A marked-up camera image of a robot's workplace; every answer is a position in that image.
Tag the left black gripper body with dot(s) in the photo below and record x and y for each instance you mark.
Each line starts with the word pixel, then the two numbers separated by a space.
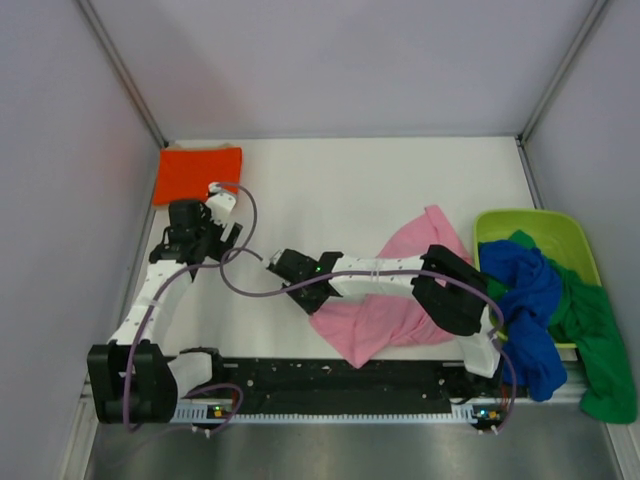
pixel 209 234

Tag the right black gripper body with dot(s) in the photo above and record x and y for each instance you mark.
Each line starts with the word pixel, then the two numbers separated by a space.
pixel 308 302

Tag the pink t shirt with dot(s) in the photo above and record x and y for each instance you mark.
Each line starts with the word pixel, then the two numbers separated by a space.
pixel 358 331

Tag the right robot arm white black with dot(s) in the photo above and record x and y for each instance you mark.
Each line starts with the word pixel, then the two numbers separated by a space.
pixel 451 291

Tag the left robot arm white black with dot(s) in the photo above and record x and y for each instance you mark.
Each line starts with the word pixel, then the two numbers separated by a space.
pixel 132 380

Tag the folded orange t shirt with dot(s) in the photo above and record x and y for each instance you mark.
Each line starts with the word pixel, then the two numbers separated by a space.
pixel 187 173

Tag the blue t shirt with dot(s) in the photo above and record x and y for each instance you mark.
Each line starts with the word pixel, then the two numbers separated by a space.
pixel 528 291

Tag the green plastic basket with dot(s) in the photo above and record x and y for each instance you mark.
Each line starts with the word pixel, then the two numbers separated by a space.
pixel 583 319

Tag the green t shirt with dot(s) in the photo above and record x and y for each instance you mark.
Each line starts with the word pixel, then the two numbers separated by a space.
pixel 611 396

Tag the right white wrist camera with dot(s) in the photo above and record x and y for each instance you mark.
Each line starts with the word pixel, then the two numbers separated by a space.
pixel 271 262

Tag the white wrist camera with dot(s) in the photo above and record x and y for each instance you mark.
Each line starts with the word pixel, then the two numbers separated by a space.
pixel 271 262
pixel 220 202

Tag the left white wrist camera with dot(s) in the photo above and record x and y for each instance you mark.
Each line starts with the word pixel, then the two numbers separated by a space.
pixel 220 202

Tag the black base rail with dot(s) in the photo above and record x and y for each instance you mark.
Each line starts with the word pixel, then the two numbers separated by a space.
pixel 322 386

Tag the left aluminium frame post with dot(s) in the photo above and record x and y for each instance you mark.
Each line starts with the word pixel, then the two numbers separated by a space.
pixel 120 70

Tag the aluminium frame post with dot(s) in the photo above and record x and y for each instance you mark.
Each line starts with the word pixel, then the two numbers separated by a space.
pixel 120 70
pixel 587 29

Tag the grey slotted cable duct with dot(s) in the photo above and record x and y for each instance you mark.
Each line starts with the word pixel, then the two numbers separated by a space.
pixel 210 414

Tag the right aluminium frame post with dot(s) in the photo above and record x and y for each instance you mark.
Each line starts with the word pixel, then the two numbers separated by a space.
pixel 587 29

